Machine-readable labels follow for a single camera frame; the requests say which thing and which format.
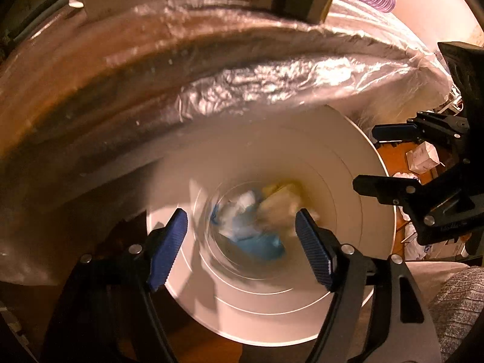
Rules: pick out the white crumpled tissue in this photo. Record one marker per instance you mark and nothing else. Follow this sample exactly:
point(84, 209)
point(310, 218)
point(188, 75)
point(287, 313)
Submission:
point(242, 204)

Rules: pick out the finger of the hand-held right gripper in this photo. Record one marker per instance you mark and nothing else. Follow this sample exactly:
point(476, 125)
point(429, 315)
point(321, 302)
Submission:
point(378, 187)
point(393, 131)

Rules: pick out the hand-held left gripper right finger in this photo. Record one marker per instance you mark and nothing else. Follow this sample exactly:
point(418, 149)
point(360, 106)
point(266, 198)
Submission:
point(314, 253)

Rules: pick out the crumpled white paper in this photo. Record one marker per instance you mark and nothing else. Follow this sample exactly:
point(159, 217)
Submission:
point(421, 157)

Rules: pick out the person's grey knit clothing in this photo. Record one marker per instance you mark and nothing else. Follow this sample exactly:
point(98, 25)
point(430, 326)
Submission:
point(461, 302)

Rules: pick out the white plastic bag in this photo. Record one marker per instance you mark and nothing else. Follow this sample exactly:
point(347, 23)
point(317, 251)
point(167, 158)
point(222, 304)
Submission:
point(427, 251)

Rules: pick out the yellowish crumpled paper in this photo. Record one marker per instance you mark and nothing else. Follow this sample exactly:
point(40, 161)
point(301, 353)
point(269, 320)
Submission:
point(279, 200)

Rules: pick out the blue crumpled wrapper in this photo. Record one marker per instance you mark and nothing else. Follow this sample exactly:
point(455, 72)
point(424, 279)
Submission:
point(261, 240)

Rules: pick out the white round trash bin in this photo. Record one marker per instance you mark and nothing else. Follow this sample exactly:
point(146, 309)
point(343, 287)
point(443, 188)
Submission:
point(340, 158)

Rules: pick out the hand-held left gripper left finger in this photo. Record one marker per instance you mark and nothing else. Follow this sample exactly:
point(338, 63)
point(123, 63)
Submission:
point(168, 249)

